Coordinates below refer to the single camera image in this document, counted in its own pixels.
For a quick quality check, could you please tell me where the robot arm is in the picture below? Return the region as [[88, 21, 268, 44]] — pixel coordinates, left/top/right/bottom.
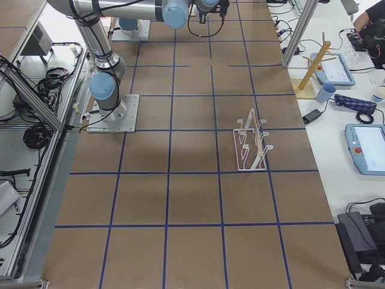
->
[[48, 1, 191, 121], [118, 18, 141, 35]]

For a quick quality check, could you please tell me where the wooden cup tree stand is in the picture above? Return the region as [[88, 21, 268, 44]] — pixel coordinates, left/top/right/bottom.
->
[[291, 33, 336, 99]]

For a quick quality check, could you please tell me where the blue cup on desk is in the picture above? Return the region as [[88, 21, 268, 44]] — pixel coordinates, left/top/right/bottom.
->
[[316, 83, 336, 103]]

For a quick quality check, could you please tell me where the white paper cup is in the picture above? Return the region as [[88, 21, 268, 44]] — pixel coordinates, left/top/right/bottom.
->
[[372, 85, 385, 102]]

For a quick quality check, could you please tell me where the black power adapter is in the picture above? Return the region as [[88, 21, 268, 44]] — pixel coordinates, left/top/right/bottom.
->
[[303, 109, 322, 125]]

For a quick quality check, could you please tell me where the far teach pendant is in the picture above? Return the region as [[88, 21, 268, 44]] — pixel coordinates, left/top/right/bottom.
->
[[315, 53, 356, 86]]

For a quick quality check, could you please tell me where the teach pendant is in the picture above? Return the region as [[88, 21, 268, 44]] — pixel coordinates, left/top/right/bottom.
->
[[315, 53, 356, 86], [345, 123, 384, 176]]

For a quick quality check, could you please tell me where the blue checkered cloth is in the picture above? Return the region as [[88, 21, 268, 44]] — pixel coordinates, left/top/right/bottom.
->
[[334, 94, 377, 115]]

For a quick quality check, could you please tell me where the near teach pendant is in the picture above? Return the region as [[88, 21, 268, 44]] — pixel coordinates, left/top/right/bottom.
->
[[345, 123, 384, 176]]

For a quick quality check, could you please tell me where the white wire cup rack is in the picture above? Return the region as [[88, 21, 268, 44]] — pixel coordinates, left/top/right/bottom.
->
[[233, 108, 274, 172]]

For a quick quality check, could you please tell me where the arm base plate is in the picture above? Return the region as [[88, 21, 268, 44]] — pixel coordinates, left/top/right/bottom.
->
[[86, 95, 140, 133], [111, 18, 150, 42]]

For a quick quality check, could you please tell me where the black braided cable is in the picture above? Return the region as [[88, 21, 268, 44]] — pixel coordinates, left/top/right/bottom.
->
[[187, 5, 227, 39]]

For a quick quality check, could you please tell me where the aluminium frame post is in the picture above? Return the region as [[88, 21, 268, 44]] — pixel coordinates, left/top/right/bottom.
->
[[280, 0, 317, 69]]

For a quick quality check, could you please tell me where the black bead bracelet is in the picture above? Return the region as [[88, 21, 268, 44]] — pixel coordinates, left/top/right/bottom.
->
[[356, 110, 375, 124]]

